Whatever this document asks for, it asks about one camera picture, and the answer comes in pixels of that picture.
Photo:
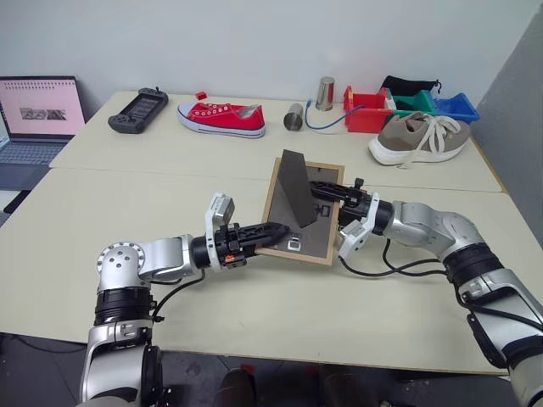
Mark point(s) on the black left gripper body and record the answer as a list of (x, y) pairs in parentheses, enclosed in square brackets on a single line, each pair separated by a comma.
[(229, 246)]

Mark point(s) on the grey laptop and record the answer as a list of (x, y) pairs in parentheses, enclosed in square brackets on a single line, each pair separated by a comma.
[(38, 110)]

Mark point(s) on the red canvas sneaker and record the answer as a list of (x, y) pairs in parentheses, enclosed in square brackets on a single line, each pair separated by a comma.
[(225, 120)]

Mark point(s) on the short steel cup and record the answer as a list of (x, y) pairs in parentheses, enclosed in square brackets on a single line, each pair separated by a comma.
[(293, 116)]

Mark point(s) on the black handheld game controller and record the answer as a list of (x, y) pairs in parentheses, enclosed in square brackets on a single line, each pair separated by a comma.
[(140, 108)]

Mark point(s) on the small red block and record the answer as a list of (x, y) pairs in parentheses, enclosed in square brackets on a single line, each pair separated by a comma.
[(200, 95)]

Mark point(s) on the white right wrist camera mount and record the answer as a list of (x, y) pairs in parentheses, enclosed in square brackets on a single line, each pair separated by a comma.
[(352, 241)]

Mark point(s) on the black flat object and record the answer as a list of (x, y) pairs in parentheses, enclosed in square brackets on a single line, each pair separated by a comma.
[(15, 202)]

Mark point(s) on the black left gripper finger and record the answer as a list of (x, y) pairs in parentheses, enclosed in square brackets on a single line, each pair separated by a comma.
[(259, 246), (263, 231)]

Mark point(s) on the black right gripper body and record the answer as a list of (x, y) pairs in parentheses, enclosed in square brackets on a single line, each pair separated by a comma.
[(356, 203)]

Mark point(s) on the black fabric pouch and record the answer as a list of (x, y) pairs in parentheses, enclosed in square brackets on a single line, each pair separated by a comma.
[(403, 85)]

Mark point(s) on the wooden picture frame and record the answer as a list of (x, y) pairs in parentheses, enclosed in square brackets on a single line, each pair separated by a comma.
[(316, 237)]

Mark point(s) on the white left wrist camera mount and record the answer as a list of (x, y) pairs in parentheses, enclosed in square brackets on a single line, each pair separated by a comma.
[(218, 207)]

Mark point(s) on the blue plastic bin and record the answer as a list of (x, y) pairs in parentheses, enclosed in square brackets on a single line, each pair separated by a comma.
[(458, 112)]

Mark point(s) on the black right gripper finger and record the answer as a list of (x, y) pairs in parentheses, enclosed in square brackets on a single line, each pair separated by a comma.
[(328, 187), (333, 198)]

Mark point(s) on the red plastic bin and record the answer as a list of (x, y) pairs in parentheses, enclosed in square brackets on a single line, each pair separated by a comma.
[(365, 120)]

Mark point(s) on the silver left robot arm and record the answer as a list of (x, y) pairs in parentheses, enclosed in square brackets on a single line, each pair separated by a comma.
[(161, 254)]

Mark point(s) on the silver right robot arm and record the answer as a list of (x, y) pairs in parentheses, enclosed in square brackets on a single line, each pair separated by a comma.
[(428, 229)]

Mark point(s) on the tall steel cup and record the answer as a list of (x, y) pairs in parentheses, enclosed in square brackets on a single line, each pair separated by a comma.
[(325, 95)]

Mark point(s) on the dark rounded shape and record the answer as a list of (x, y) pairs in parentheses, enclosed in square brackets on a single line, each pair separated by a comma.
[(237, 388)]

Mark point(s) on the green plastic bin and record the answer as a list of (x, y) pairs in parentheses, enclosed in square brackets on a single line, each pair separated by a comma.
[(424, 102)]

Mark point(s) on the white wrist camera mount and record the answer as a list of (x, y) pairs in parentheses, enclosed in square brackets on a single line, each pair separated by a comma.
[(352, 241), (218, 207)]

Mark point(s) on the grey sneaker with white laces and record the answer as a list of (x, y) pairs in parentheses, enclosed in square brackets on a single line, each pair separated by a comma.
[(394, 135)]

